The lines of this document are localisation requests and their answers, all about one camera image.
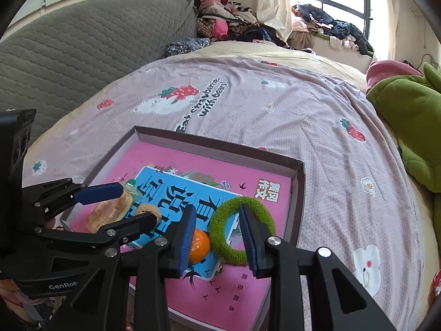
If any cracker pack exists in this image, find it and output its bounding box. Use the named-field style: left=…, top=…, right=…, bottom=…
left=87, top=181, right=133, bottom=233

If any walnut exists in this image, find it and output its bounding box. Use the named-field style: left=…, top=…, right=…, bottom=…
left=133, top=203, right=162, bottom=224

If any orange tangerine with leaves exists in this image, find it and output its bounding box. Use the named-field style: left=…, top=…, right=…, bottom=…
left=189, top=229, right=211, bottom=264

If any green fuzzy ring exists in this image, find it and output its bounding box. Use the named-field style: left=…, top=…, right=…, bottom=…
left=208, top=196, right=278, bottom=266

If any person left hand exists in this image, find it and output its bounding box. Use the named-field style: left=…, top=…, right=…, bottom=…
left=0, top=279, right=45, bottom=324

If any candy wrappers pile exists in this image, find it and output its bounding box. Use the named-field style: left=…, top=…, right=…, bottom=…
left=428, top=270, right=441, bottom=306

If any dark shallow box tray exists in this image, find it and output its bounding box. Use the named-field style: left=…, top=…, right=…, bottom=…
left=60, top=126, right=306, bottom=331

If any pink strawberry bedsheet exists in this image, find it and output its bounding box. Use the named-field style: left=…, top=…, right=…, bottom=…
left=23, top=58, right=424, bottom=330

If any grey quilted headboard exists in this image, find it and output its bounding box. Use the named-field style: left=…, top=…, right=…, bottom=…
left=1, top=0, right=197, bottom=140

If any dark patterned cloth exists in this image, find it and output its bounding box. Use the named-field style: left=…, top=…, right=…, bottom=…
left=165, top=38, right=211, bottom=58

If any green fleece blanket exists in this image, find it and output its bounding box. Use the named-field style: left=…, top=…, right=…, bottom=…
left=366, top=62, right=441, bottom=245

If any pink pillow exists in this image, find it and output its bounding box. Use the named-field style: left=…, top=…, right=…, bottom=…
left=365, top=60, right=422, bottom=94

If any clothes pile by headboard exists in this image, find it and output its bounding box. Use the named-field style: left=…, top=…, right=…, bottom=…
left=194, top=0, right=289, bottom=48

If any left cream curtain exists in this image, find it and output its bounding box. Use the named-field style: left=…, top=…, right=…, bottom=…
left=256, top=0, right=292, bottom=41

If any clothes pile on windowsill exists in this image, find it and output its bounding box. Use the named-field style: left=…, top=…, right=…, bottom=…
left=292, top=4, right=375, bottom=57

